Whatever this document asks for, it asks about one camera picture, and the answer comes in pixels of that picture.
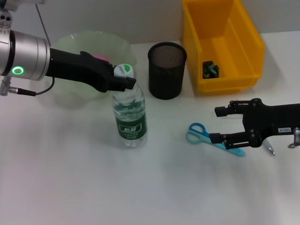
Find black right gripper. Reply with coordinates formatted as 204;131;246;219
210;97;300;150

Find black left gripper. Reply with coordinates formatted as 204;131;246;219
45;47;137;93

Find green plastic wrapper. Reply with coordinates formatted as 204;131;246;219
202;60;220;79

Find clear water bottle green label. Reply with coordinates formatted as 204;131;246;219
112;63;149;149

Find blue and teal scissors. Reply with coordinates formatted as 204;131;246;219
186;122;246;157

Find black mesh pen cup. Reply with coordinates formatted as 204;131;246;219
147;41;188;100

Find light green wavy fruit plate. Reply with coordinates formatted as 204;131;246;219
48;30;138;108

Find silver grey pen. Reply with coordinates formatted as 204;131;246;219
263;139;275;157

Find yellow plastic storage bin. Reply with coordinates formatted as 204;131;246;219
182;0;266;95

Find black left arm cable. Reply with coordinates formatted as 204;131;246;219
0;76;56;97

